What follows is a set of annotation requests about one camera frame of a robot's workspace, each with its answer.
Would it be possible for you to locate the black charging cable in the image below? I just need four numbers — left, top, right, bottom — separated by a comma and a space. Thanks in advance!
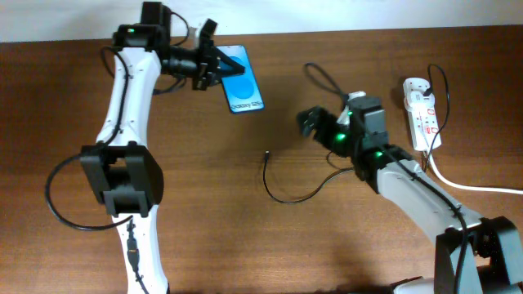
262, 64, 451, 205

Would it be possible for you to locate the blue screen smartphone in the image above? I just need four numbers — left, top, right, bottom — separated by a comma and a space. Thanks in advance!
218, 45, 265, 114

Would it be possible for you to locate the white power strip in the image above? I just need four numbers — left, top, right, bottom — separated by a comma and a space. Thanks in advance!
403, 78, 441, 152

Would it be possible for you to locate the white power strip cord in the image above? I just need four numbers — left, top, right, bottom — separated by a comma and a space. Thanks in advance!
424, 149, 523, 195

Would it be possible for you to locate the white charger plug adapter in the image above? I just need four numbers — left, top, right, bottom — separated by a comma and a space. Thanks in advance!
408, 91, 434, 107

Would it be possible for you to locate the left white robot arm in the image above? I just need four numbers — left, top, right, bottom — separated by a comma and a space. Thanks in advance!
80, 2, 245, 293

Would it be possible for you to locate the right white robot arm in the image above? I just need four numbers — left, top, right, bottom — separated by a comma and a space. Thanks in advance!
297, 96, 522, 293

